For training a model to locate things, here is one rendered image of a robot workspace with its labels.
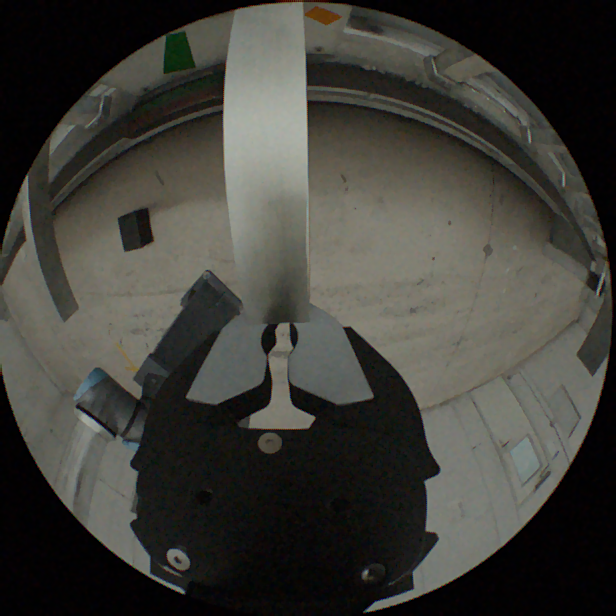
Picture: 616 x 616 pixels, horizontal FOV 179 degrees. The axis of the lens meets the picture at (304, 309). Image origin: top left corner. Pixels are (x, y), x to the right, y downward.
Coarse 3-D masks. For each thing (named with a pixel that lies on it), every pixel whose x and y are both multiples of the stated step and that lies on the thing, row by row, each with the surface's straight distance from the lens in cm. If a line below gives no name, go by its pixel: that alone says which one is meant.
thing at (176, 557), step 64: (192, 448) 6; (256, 448) 5; (320, 448) 5; (384, 448) 5; (192, 512) 6; (256, 512) 5; (320, 512) 5; (384, 512) 5; (192, 576) 6; (256, 576) 5; (320, 576) 5; (384, 576) 6
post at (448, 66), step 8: (448, 48) 35; (456, 48) 34; (464, 48) 33; (440, 56) 36; (448, 56) 34; (456, 56) 33; (464, 56) 32; (472, 56) 31; (440, 64) 35; (448, 64) 34; (456, 64) 33; (464, 64) 33; (472, 64) 33; (480, 64) 32; (488, 64) 32; (440, 72) 35; (448, 72) 35; (456, 72) 34; (464, 72) 34; (472, 72) 34; (480, 72) 34; (456, 80) 36
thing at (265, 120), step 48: (240, 48) 10; (288, 48) 10; (240, 96) 9; (288, 96) 8; (240, 144) 8; (288, 144) 8; (240, 192) 8; (288, 192) 7; (240, 240) 8; (288, 240) 8; (240, 288) 8; (288, 288) 8
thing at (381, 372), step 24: (360, 336) 9; (360, 360) 8; (384, 360) 8; (384, 384) 7; (336, 408) 6; (360, 408) 6; (384, 408) 6; (408, 408) 7; (384, 432) 6; (408, 432) 6; (432, 456) 6; (336, 504) 6
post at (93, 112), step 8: (88, 96) 41; (80, 104) 40; (88, 104) 41; (96, 104) 42; (72, 112) 39; (80, 112) 39; (88, 112) 40; (96, 112) 41; (64, 120) 40; (72, 120) 41; (80, 120) 41; (88, 120) 42
